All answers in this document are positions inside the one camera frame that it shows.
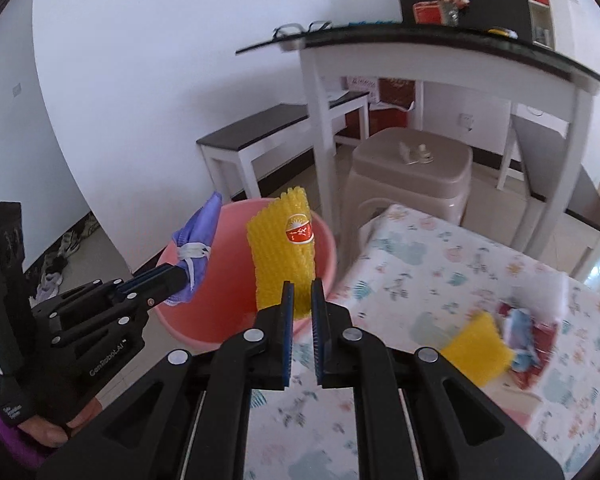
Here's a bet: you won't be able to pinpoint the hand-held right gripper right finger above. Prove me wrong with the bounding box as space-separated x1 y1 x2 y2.
310 277 565 480

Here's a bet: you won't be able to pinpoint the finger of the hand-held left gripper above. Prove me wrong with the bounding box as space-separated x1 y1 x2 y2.
30 264 186 320
49 273 189 351

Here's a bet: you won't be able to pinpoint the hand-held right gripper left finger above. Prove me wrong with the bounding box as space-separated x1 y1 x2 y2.
36 280 296 480

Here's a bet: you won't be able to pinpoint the pink plastic bucket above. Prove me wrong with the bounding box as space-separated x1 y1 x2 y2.
152 199 337 352

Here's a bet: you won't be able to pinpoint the purple plastic bag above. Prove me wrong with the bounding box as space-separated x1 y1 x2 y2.
162 191 224 307

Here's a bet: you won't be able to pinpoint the long yellow foam net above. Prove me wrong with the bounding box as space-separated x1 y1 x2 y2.
245 186 317 320

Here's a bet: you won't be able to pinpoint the white foam piece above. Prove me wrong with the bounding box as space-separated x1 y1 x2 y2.
510 270 570 321

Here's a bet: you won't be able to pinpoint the person's left hand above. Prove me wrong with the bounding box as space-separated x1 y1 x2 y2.
0 374 104 450

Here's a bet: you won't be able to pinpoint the row of shoes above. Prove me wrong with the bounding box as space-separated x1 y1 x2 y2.
30 215 102 302

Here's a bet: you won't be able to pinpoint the floral tablecloth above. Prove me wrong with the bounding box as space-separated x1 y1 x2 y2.
242 203 600 480

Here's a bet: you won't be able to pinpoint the flat yellow foam net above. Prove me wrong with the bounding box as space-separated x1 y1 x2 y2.
439 310 515 387

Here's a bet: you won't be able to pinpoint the beige plastic stool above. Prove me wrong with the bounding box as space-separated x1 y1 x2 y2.
341 126 473 226

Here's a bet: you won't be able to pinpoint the dark top white bench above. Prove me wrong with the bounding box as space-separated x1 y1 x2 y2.
196 91 371 200

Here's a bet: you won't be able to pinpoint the crumpled patterned wrapper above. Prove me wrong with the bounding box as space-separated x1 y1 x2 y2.
497 300 561 373

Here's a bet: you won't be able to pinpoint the plain red carton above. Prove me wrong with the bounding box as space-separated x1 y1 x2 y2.
345 107 411 142

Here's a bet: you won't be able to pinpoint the white table with glass top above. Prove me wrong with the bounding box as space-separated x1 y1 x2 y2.
235 22 600 261

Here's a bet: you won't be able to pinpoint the dark red carton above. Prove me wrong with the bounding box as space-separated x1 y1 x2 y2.
377 77 416 111

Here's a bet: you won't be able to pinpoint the black eyeglasses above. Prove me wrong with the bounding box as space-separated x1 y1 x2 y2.
271 20 333 40

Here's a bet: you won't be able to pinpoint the red white box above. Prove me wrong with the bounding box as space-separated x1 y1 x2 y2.
412 1 448 25

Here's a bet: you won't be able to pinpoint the black monitor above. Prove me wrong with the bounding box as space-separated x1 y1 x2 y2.
392 0 533 41

